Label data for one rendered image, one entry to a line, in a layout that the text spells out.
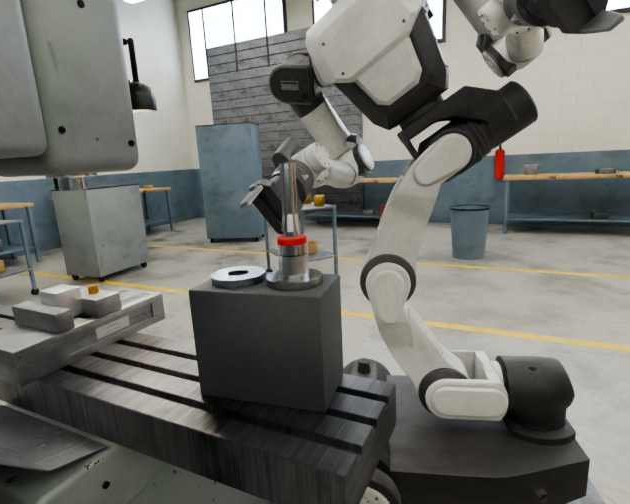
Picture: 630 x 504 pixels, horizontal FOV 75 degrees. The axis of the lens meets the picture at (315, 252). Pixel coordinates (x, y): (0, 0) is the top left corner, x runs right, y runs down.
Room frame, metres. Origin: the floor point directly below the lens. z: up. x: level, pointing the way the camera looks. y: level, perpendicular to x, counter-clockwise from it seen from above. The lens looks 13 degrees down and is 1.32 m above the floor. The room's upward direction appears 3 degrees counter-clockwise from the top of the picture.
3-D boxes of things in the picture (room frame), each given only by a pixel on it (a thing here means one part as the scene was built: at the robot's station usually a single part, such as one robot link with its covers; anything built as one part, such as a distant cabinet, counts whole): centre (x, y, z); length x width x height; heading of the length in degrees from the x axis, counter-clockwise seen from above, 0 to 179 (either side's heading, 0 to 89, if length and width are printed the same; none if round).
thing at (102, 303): (0.90, 0.52, 1.03); 0.15 x 0.06 x 0.04; 63
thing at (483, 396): (1.05, -0.39, 0.68); 0.21 x 0.20 x 0.13; 81
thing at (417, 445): (1.05, -0.36, 0.59); 0.64 x 0.52 x 0.33; 81
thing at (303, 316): (0.65, 0.08, 1.04); 0.22 x 0.12 x 0.20; 72
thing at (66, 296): (0.85, 0.55, 1.04); 0.06 x 0.05 x 0.06; 63
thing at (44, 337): (0.87, 0.53, 0.99); 0.35 x 0.15 x 0.11; 153
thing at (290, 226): (0.63, 0.04, 1.25); 0.03 x 0.03 x 0.11
